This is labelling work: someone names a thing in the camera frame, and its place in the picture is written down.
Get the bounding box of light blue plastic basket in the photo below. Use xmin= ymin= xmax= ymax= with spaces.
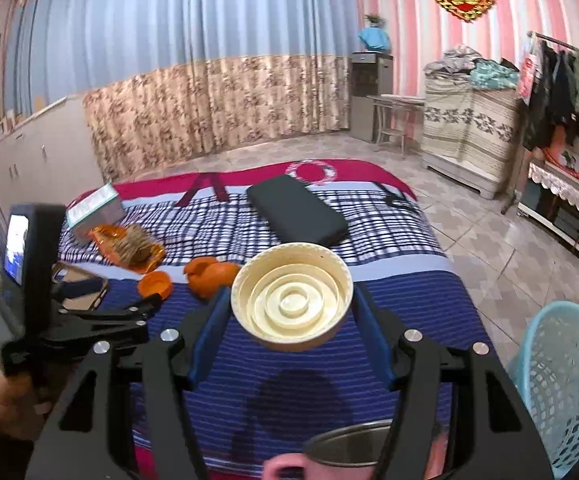
xmin=507 ymin=301 xmax=579 ymax=480

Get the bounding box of person's left hand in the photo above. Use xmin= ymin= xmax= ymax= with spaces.
xmin=0 ymin=360 xmax=50 ymax=428

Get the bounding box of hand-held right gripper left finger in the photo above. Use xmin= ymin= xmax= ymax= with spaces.
xmin=24 ymin=287 xmax=235 ymax=480

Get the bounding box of patterned beige cover cloth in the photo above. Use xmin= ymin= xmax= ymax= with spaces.
xmin=422 ymin=77 xmax=525 ymax=181

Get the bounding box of small metal side table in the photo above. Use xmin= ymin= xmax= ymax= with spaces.
xmin=367 ymin=94 xmax=425 ymax=158

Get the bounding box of large orange peel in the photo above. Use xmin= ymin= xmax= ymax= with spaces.
xmin=183 ymin=256 xmax=241 ymax=298

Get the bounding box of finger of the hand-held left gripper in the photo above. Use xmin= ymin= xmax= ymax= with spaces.
xmin=52 ymin=277 xmax=107 ymax=311
xmin=42 ymin=292 xmax=165 ymax=356

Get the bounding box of cream plastic lid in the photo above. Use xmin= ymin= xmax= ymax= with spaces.
xmin=230 ymin=242 xmax=354 ymax=352

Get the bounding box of phone with brown case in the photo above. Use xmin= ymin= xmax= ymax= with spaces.
xmin=52 ymin=261 xmax=110 ymax=312

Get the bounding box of brown fibrous ball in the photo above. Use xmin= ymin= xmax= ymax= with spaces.
xmin=114 ymin=225 xmax=152 ymax=265

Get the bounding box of teal cardboard box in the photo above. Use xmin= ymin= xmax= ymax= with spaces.
xmin=66 ymin=183 xmax=124 ymax=246

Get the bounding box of grey water dispenser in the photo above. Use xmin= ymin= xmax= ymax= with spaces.
xmin=348 ymin=51 xmax=394 ymax=143

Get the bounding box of grey clothes pile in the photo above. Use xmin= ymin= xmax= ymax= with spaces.
xmin=428 ymin=46 xmax=485 ymax=81

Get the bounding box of blue cloth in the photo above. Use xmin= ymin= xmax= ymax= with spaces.
xmin=358 ymin=27 xmax=393 ymax=53

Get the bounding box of black zip case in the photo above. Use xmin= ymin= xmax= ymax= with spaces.
xmin=246 ymin=175 xmax=349 ymax=248

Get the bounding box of small orange peel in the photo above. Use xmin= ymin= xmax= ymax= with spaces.
xmin=138 ymin=271 xmax=174 ymax=298

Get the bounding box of blue and floral curtain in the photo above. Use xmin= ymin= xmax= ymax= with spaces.
xmin=2 ymin=0 xmax=365 ymax=183

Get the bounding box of cartoon printed box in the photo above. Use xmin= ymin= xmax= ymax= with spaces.
xmin=544 ymin=130 xmax=579 ymax=181

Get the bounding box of pink and white hanging bag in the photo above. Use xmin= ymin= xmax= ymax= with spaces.
xmin=516 ymin=52 xmax=543 ymax=106

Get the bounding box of white lace cloth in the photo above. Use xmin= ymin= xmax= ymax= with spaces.
xmin=528 ymin=160 xmax=579 ymax=233

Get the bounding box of metal clothes rack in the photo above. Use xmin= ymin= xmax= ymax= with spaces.
xmin=502 ymin=31 xmax=579 ymax=216

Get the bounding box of white cabinet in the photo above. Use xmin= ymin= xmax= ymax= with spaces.
xmin=0 ymin=95 xmax=105 ymax=221

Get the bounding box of teal patterned cloth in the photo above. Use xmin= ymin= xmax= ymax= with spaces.
xmin=469 ymin=59 xmax=520 ymax=90

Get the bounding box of pink cartoon mug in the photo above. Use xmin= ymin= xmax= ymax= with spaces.
xmin=263 ymin=419 xmax=405 ymax=480

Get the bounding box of row of hanging dark clothes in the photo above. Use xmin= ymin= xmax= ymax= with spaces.
xmin=522 ymin=40 xmax=579 ymax=153

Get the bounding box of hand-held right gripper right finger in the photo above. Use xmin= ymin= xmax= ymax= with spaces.
xmin=352 ymin=282 xmax=555 ymax=480

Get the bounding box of orange foil wrapper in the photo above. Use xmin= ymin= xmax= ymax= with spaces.
xmin=89 ymin=224 xmax=167 ymax=275

